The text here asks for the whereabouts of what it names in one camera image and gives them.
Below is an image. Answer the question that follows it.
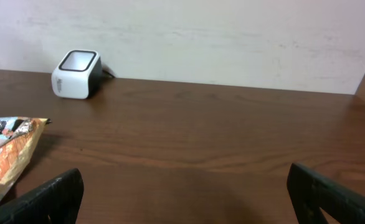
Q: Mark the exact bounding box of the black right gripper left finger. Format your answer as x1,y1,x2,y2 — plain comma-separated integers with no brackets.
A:
0,168,84,224

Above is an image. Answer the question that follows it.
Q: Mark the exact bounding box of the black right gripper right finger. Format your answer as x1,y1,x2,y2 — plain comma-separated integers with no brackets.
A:
287,163,365,224

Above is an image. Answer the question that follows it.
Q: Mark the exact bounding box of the orange snack chip bag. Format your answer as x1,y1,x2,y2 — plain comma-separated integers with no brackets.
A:
0,116,51,202

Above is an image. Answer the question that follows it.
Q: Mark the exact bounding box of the white barcode scanner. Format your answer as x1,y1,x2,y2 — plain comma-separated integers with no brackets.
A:
51,49,103,99

